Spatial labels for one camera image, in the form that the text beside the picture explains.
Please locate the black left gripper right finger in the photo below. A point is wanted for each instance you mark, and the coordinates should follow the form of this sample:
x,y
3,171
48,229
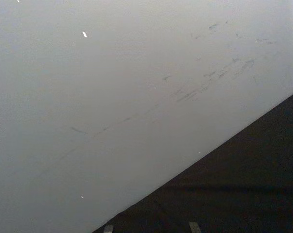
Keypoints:
x,y
194,228

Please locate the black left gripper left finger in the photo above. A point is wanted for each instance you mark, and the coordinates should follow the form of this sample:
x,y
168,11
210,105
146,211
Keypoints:
x,y
108,229

